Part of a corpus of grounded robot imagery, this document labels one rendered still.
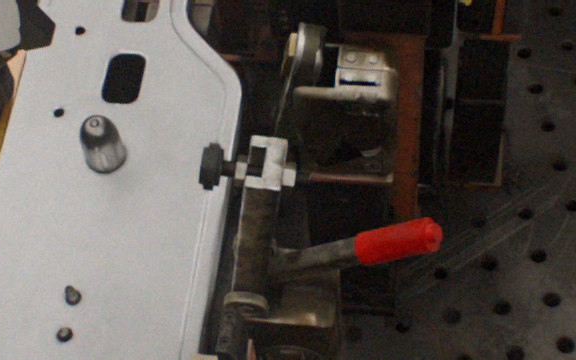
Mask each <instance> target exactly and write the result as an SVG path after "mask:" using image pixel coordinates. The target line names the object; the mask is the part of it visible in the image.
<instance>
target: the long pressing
mask: <svg viewBox="0 0 576 360"><path fill-rule="evenodd" d="M125 2H126V0H38V1H37V4H38V5H39V6H40V7H41V9H42V10H43V11H44V12H45V13H46V14H47V15H48V16H49V17H50V18H51V19H52V20H53V21H54V22H55V23H56V30H55V34H54V38H53V41H52V44H51V46H49V47H45V48H41V49H36V50H31V51H27V52H26V55H27V57H26V61H25V65H24V68H23V71H22V75H21V79H20V82H19V86H18V90H17V93H16V97H15V101H14V105H13V108H12V112H11V116H10V119H9V123H8V130H7V134H6V137H5V140H4V144H3V148H2V152H1V155H0V360H190V355H191V354H201V355H207V350H208V344H209V338H210V332H211V327H212V321H213V315H214V309H215V303H216V297H217V291H218V285H219V279H220V273H221V266H222V260H223V255H224V249H225V243H226V237H227V231H228V225H229V219H230V213H231V207H232V201H233V196H234V190H235V178H228V177H222V176H221V180H220V185H219V187H215V186H214V190H213V191H206V190H203V185H201V184H198V179H199V170H200V163H201V157H202V152H203V147H204V146H209V142H217V143H220V148H222V149H225V151H224V160H229V161H236V162H238V158H239V154H240V147H241V141H242V136H243V130H244V124H245V118H246V112H247V95H246V88H245V85H244V82H243V79H242V77H240V74H239V72H238V71H237V70H236V69H235V68H234V67H233V66H232V65H231V64H230V63H229V62H228V61H227V60H226V59H225V58H224V57H223V56H222V55H221V54H220V53H219V52H218V51H217V50H216V49H215V48H214V47H213V46H212V45H211V44H210V43H209V42H208V41H207V40H206V39H205V38H204V37H203V36H202V35H201V34H200V33H199V32H198V30H197V29H196V28H195V26H194V24H193V22H192V15H193V10H194V5H195V0H160V2H159V7H158V11H157V15H156V17H155V18H154V19H153V20H152V21H149V22H129V21H126V20H124V19H123V17H122V13H123V9H124V5H125ZM79 27H84V28H85V29H86V32H85V33H84V34H83V35H76V34H75V30H76V29H77V28H79ZM119 56H133V57H141V58H142V59H144V60H145V62H146V65H145V70H144V74H143V78H142V83H141V87H140V92H139V96H138V98H137V99H136V101H134V102H133V103H130V104H117V103H108V102H106V101H105V100H104V99H103V93H104V88H105V84H106V80H107V76H108V72H109V68H110V64H111V62H112V60H113V59H115V58H116V57H119ZM57 109H63V110H64V111H65V113H64V115H63V116H62V117H59V118H57V117H55V116H54V112H55V111H56V110H57ZM92 115H102V116H105V117H107V118H108V119H110V120H111V121H112V122H113V123H114V125H115V126H116V128H117V130H118V132H119V135H120V137H121V140H122V143H123V146H124V147H125V150H126V158H125V160H124V163H123V164H122V165H121V166H120V167H119V168H118V169H116V170H115V171H112V172H109V173H99V172H95V171H94V170H92V169H91V168H90V167H89V166H88V164H87V161H86V157H85V155H84V152H83V150H82V147H81V144H80V140H79V131H80V127H81V125H82V123H83V122H84V120H85V119H86V118H88V117H90V116H92ZM67 285H72V286H74V287H75V289H76V291H77V292H79V293H80V294H81V296H82V297H81V301H80V302H79V303H78V304H76V305H69V304H68V303H67V302H66V295H65V291H64V289H65V287H66V286H67ZM62 328H69V329H71V330H72V331H73V337H72V339H71V340H70V341H68V342H66V343H63V342H60V341H59V340H58V338H57V335H58V332H59V330H60V329H62Z"/></svg>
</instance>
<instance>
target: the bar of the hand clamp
mask: <svg viewBox="0 0 576 360"><path fill-rule="evenodd" d="M287 148H288V140H287V139H283V138H276V137H259V136H252V137H251V141H250V148H249V156H247V155H240V154H239V158H238V162H236V161H229V160H224V151H225V149H222V148H220V143H217V142H209V146H204V147H203V152H202V157H201V163H200V170H199V179H198V184H201V185H203V190H206V191H213V190H214V186H215V187H219V185H220V180H221V176H222V177H228V178H235V186H236V187H242V188H243V192H242V200H241V209H240V226H239V235H238V244H237V253H236V261H235V269H234V278H233V287H232V292H238V291H239V292H251V293H255V294H258V295H261V296H263V295H264V289H265V283H266V277H267V272H268V266H269V260H270V255H271V249H272V243H273V237H274V231H275V225H276V219H277V213H278V207H279V202H280V197H281V193H282V194H289V195H293V190H294V188H301V189H307V190H308V187H309V181H310V173H307V172H302V171H296V170H297V163H294V162H287V161H286V155H287Z"/></svg>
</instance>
